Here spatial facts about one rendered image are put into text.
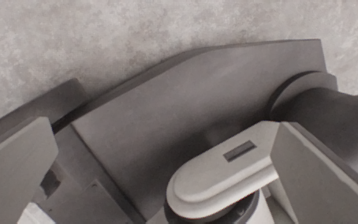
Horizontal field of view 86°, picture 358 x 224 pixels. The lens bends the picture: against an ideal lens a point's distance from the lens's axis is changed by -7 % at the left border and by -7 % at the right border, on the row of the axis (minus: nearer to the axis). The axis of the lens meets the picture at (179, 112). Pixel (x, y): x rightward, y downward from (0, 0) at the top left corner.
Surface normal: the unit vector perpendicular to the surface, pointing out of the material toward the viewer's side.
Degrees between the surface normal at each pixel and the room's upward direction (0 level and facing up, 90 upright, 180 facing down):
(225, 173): 90
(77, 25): 0
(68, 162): 45
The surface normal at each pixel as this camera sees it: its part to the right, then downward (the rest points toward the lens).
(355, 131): -0.28, -0.56
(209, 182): -0.44, -0.83
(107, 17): 0.18, 0.30
